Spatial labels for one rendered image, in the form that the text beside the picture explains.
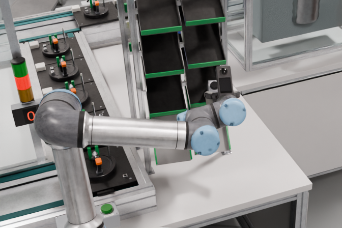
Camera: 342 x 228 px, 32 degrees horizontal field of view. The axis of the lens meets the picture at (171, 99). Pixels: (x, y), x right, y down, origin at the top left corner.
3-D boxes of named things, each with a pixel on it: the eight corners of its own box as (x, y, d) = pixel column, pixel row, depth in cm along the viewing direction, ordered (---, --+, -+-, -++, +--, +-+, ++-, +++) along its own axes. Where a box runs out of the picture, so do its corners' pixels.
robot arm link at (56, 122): (28, 112, 147) (224, 123, 152) (34, 99, 157) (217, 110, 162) (27, 155, 150) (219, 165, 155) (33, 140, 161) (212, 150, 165)
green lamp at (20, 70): (29, 76, 203) (26, 63, 200) (14, 79, 202) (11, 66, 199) (27, 68, 207) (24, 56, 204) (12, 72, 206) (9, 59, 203)
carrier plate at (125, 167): (137, 184, 215) (137, 180, 214) (72, 202, 209) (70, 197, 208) (121, 146, 234) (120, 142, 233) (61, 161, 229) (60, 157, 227)
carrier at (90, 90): (107, 112, 255) (103, 87, 248) (51, 124, 250) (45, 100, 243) (95, 84, 274) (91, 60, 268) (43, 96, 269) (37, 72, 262)
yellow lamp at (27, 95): (34, 100, 208) (32, 88, 206) (20, 103, 207) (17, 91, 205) (32, 93, 212) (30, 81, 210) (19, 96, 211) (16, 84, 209)
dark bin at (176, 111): (187, 113, 209) (187, 102, 203) (149, 118, 208) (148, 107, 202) (174, 49, 223) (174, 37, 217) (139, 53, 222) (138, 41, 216)
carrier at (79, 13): (122, 21, 329) (119, -1, 322) (79, 29, 323) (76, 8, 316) (112, 4, 348) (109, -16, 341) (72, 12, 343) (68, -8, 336)
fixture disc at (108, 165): (120, 175, 217) (119, 171, 215) (82, 185, 213) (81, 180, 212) (111, 153, 228) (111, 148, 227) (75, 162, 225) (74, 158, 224)
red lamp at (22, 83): (31, 88, 206) (29, 76, 203) (17, 91, 205) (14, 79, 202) (30, 81, 210) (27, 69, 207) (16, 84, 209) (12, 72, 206)
